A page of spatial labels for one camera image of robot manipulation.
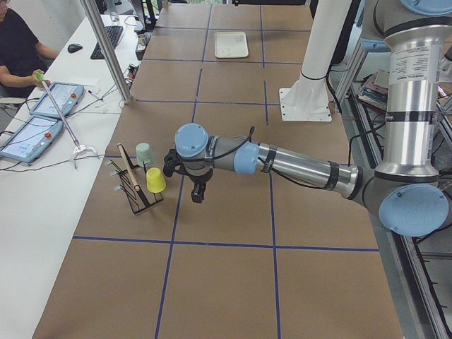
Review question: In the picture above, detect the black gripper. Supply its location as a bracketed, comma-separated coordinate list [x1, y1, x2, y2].
[180, 160, 213, 203]

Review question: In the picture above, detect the green cup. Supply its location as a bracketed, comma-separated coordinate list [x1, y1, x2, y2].
[136, 143, 154, 167]

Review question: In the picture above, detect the yellow cup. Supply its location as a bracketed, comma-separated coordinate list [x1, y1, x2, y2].
[146, 167, 166, 194]

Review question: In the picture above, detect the cream bear tray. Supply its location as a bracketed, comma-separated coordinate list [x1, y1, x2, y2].
[214, 31, 249, 59]

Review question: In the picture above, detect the metal cup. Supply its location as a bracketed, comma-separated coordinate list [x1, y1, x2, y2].
[136, 33, 147, 51]

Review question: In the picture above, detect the grabber reaching stick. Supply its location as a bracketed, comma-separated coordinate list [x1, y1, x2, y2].
[35, 71, 100, 169]

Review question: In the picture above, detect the black marker pen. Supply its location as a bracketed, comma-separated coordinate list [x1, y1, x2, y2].
[88, 90, 103, 101]

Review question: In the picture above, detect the upper teach pendant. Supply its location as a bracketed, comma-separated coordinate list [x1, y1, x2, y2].
[30, 82, 85, 119]

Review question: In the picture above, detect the teach pendant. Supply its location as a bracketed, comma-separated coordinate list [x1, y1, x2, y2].
[1, 116, 64, 163]
[30, 82, 85, 119]

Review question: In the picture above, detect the lower teach pendant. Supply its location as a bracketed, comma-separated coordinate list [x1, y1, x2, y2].
[1, 116, 64, 163]

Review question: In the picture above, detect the black keyboard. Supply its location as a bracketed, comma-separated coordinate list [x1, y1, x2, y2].
[90, 25, 125, 60]

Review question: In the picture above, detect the black computer mouse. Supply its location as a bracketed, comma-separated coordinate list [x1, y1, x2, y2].
[67, 43, 83, 54]

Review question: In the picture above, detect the stack of books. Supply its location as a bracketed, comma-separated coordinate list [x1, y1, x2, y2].
[357, 70, 388, 110]

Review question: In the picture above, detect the seated person black shirt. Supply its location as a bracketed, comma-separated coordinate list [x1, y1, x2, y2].
[1, 1, 59, 97]

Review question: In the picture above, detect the black wire cup rack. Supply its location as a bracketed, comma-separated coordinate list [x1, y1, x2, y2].
[106, 143, 163, 215]

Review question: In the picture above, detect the aluminium frame post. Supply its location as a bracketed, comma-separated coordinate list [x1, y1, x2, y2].
[81, 0, 132, 105]

